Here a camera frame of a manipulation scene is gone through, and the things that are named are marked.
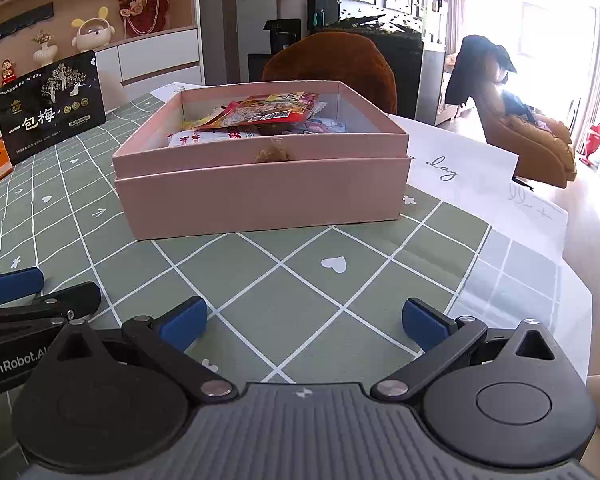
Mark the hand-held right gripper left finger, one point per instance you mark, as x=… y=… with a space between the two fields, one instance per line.
x=185 y=327

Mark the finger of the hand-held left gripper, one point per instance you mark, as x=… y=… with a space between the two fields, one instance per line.
x=10 y=285
x=75 y=297

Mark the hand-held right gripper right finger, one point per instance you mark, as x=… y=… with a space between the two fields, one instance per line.
x=425 y=327

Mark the pink cardboard box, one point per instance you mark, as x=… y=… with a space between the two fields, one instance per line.
x=180 y=157

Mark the white red print snack packet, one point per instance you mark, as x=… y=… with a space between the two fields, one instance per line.
x=210 y=136

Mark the pale blue snack packet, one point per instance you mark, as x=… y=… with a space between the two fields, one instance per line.
x=315 y=126

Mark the red yellow snack packet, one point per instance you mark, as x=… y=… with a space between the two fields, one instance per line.
x=270 y=107

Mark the green checked tablecloth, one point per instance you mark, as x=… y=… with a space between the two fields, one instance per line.
x=280 y=300

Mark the white script table cover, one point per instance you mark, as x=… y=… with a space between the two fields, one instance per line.
x=460 y=160

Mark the black floral bag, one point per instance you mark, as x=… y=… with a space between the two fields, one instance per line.
x=50 y=105

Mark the small brown ribbon tab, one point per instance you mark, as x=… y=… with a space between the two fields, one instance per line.
x=271 y=152

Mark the tan recliner chair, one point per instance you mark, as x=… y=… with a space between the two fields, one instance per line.
x=530 y=150

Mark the gold red figurine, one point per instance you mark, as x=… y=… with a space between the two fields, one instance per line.
x=8 y=72

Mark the white vase with flowers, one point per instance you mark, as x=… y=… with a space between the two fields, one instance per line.
x=45 y=52

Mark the blue cloth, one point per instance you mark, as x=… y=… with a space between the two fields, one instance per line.
x=522 y=107

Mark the white drawer cabinet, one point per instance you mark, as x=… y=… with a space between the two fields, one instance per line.
x=155 y=60

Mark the red ornament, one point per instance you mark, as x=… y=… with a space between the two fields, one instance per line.
x=595 y=140

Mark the dark jacket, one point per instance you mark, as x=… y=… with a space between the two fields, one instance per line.
x=477 y=70

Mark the white figurine with yellow ears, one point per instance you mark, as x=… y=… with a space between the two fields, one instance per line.
x=92 y=32

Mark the black fish tank cabinet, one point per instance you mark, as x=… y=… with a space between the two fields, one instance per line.
x=395 y=60

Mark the brown plush chair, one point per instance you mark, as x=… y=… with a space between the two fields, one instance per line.
x=340 y=60

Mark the red flower bouquet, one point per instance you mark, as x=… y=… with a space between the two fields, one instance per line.
x=142 y=12

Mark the small black appliance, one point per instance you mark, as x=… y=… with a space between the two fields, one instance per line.
x=282 y=35

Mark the tall black appliance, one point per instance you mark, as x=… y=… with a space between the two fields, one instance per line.
x=323 y=10

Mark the black wall decor strip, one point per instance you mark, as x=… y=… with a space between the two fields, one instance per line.
x=15 y=27

